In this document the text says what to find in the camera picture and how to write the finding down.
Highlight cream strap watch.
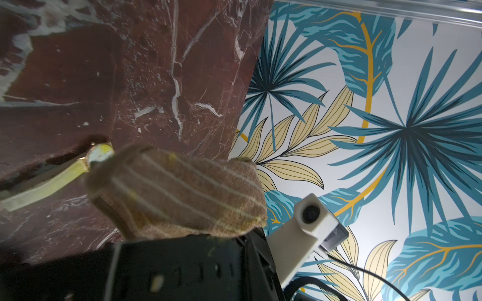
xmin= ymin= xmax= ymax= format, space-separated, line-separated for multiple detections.
xmin=1 ymin=142 xmax=114 ymax=212

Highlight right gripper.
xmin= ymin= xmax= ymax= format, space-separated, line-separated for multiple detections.
xmin=1 ymin=230 xmax=284 ymax=300

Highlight beige striped cloth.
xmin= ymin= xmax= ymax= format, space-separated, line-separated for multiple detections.
xmin=85 ymin=145 xmax=267 ymax=242

